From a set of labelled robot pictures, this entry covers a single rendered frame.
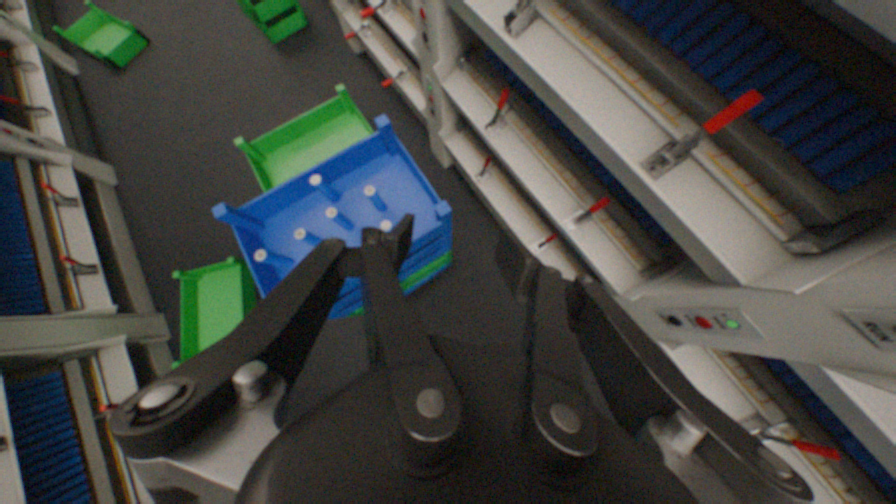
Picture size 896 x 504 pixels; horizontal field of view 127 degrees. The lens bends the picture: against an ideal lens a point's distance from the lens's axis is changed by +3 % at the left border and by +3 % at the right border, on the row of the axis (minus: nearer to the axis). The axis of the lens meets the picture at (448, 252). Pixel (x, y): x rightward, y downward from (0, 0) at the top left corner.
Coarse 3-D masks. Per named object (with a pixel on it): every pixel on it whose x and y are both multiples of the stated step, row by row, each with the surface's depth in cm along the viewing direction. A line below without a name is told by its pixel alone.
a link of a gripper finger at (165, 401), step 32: (320, 256) 10; (288, 288) 8; (320, 288) 9; (256, 320) 6; (288, 320) 7; (320, 320) 9; (224, 352) 5; (256, 352) 5; (288, 352) 7; (160, 384) 4; (192, 384) 4; (224, 384) 5; (288, 384) 7; (128, 416) 4; (160, 416) 4; (192, 416) 4; (128, 448) 4; (160, 448) 4
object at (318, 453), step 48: (432, 336) 7; (384, 384) 5; (480, 384) 6; (288, 432) 4; (336, 432) 4; (384, 432) 4; (480, 432) 5; (624, 432) 5; (288, 480) 4; (336, 480) 4; (384, 480) 4; (432, 480) 4; (480, 480) 4; (528, 480) 4; (576, 480) 4; (624, 480) 4; (672, 480) 4
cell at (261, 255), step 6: (258, 252) 34; (264, 252) 34; (270, 252) 35; (258, 258) 34; (264, 258) 34; (270, 258) 35; (276, 258) 36; (282, 258) 37; (288, 258) 39; (276, 264) 36; (282, 264) 37; (288, 264) 39
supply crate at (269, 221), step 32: (384, 128) 38; (352, 160) 42; (384, 160) 44; (288, 192) 40; (320, 192) 43; (352, 192) 43; (384, 192) 43; (416, 192) 43; (256, 224) 39; (288, 224) 42; (320, 224) 41; (416, 224) 41; (448, 224) 38; (288, 256) 40; (352, 288) 38
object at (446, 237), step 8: (448, 232) 42; (432, 240) 49; (440, 240) 44; (448, 240) 47; (424, 248) 43; (432, 248) 46; (408, 256) 48; (416, 256) 44; (424, 256) 47; (408, 264) 46; (400, 272) 47; (360, 288) 42; (344, 296) 41; (352, 296) 43; (360, 296) 46; (336, 304) 41; (344, 304) 44; (336, 312) 46
